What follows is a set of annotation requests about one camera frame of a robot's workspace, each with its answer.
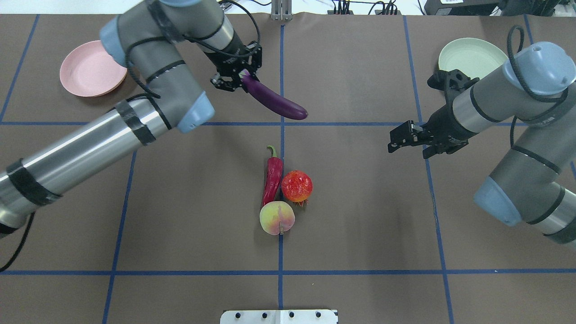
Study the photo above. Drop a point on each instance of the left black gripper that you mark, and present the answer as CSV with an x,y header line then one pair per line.
x,y
223,63

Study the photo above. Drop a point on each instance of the purple eggplant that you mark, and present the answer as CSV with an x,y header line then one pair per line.
x,y
271,100

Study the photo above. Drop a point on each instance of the yellow pink peach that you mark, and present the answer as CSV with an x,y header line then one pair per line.
x,y
277,217

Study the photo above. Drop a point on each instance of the green plate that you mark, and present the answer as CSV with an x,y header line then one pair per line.
x,y
474,57

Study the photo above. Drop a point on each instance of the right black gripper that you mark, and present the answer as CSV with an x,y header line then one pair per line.
x,y
443,124

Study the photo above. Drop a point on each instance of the pink plate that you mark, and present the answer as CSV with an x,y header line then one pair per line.
x,y
89,71

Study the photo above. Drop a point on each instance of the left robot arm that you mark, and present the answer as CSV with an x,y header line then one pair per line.
x,y
143,38

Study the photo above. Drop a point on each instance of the red pomegranate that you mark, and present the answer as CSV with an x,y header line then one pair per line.
x,y
296,187

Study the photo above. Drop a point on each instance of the red chili pepper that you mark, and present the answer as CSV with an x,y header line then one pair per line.
x,y
274,174

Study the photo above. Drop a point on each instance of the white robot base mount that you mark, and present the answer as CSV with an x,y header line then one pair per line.
x,y
294,316

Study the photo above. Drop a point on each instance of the aluminium frame post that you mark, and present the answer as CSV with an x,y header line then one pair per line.
x,y
281,10

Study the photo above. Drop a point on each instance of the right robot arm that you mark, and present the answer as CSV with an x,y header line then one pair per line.
x,y
537,87

